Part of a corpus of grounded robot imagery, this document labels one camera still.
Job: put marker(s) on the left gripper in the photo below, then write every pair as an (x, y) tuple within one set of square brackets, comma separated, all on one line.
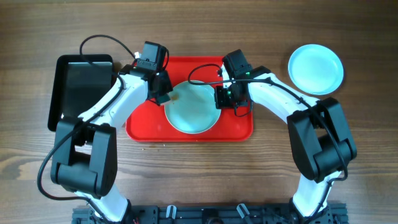
[(163, 91)]

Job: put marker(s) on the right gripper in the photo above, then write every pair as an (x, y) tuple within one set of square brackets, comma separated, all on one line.
[(222, 98)]

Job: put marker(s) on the green brown sponge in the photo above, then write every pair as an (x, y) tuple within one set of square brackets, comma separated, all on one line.
[(163, 99)]

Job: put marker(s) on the white plate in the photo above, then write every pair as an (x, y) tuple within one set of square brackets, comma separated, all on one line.
[(192, 109), (315, 69)]

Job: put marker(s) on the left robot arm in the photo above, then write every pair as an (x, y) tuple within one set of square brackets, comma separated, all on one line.
[(84, 157)]

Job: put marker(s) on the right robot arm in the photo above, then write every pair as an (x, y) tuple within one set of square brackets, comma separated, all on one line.
[(321, 141)]

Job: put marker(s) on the red plastic tray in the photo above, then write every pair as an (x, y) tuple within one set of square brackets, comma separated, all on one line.
[(148, 122)]

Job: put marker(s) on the black metal tray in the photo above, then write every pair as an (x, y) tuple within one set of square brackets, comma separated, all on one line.
[(78, 85)]

